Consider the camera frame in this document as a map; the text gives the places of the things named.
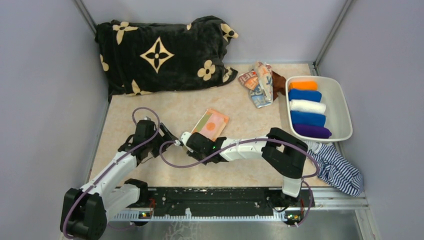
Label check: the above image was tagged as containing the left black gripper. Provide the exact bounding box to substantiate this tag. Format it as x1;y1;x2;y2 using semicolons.
146;122;177;158

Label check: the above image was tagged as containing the orange polka dot towel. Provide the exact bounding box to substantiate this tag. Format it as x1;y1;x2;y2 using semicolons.
191;108;230;141

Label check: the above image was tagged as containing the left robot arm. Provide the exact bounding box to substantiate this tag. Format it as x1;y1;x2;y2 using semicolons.
59;117;177;240

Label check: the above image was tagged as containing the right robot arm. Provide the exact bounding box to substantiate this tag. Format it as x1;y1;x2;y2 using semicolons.
181;127;308;206

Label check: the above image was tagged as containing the orange blue patterned towel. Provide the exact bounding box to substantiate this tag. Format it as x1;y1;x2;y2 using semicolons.
238;61;274;109

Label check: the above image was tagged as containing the black pillow with beige flowers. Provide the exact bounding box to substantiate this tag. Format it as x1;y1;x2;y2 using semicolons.
95;15;238;96

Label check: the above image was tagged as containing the blue rolled towel lower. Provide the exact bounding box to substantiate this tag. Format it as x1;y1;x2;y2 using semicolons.
290;111;326;127

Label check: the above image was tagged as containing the blue rolled towel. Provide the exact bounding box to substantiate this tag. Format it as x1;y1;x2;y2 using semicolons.
288;88;322;103
290;111;326;127

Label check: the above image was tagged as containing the brown towel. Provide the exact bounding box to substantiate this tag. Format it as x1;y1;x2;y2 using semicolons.
272;71;286;101

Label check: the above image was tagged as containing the purple rolled towel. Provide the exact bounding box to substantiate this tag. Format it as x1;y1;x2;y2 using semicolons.
293;124;332;139

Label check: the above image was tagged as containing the white rolled towel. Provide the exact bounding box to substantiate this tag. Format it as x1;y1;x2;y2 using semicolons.
289;99;327;115

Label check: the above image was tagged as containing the orange rolled towel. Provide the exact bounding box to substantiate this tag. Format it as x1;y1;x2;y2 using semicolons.
288;81;318;91

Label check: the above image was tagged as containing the blue rolled towel upper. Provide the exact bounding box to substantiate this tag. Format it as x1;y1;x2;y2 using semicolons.
288;88;322;103

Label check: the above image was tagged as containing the blue white striped towel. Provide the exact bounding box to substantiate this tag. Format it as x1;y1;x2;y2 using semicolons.
305;141;364;197

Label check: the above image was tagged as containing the white plastic bin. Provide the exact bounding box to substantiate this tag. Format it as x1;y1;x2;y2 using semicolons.
285;75;353;143

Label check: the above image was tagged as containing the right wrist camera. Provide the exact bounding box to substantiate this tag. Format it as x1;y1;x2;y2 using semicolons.
180;131;192;146

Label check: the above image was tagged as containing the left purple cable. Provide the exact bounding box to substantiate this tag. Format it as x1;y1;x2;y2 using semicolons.
62;106;162;240

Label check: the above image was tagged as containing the purple cable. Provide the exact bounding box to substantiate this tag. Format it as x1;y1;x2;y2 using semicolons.
158;138;321;228
62;106;162;240

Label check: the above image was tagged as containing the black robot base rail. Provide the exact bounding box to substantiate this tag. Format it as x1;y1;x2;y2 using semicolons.
112;187;315;225

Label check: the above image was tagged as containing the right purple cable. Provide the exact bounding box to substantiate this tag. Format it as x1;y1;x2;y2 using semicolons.
158;138;321;228

